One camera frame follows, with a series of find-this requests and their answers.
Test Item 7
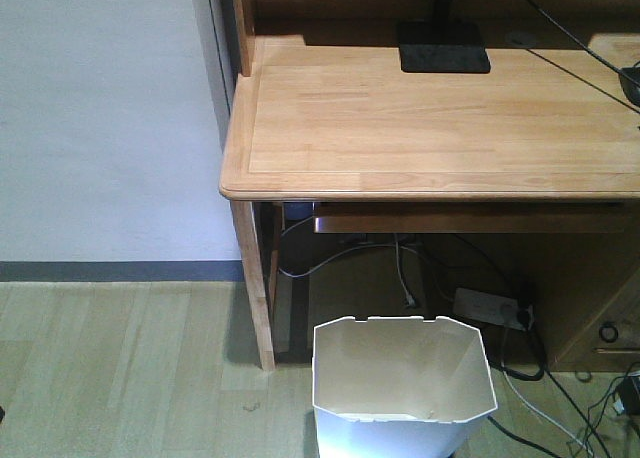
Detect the white plastic trash bin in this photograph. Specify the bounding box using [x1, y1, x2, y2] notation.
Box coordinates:
[312, 316, 498, 457]

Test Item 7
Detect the wooden keyboard tray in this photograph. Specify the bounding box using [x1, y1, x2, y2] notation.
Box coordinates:
[313, 202, 633, 234]

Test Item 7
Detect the wooden desk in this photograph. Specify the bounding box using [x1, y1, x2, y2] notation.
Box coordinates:
[220, 0, 639, 370]

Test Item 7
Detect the white power strip under desk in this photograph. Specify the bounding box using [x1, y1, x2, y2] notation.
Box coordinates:
[453, 288, 534, 331]

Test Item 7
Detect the black monitor stand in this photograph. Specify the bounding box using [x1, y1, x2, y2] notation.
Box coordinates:
[396, 0, 491, 74]

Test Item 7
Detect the wooden drawer cabinet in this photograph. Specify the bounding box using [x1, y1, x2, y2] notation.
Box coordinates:
[539, 231, 639, 372]

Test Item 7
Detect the black device on desk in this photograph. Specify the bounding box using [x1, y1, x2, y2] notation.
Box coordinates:
[619, 64, 640, 107]

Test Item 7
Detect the black adapter on floor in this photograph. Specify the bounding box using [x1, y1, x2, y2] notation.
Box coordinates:
[614, 375, 639, 416]

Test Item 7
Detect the white cable under desk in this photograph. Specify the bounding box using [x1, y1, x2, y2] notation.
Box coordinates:
[278, 217, 416, 309]

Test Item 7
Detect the black cable on desk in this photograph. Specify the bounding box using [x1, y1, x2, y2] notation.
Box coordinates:
[504, 0, 640, 119]

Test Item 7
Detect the black cable on floor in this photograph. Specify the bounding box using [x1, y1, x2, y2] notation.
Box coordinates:
[487, 322, 640, 458]

